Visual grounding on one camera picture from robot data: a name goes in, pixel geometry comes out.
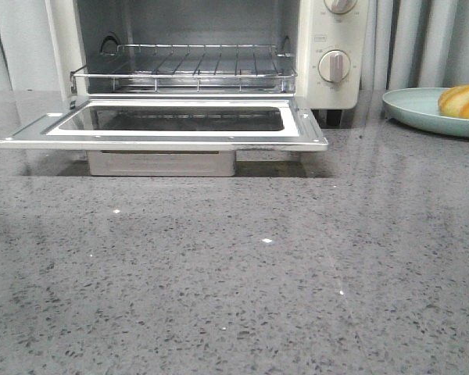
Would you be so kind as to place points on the golden croissant bread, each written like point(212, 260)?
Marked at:
point(454, 102)

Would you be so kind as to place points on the open glass oven door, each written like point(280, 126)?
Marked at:
point(175, 124)

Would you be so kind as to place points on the cream oven door handle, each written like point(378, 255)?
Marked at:
point(162, 164)

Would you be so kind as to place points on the lower beige oven knob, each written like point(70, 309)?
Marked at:
point(334, 66)

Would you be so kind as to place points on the light green plate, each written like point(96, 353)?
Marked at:
point(418, 108)

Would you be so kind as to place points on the metal wire oven rack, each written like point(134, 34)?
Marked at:
point(188, 68)

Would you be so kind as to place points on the cream toaster oven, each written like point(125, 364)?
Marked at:
point(82, 29)

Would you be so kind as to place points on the beige oven knob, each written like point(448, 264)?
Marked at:
point(340, 7)
point(334, 66)

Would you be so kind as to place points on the upper beige oven knob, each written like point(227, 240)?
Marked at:
point(340, 7)

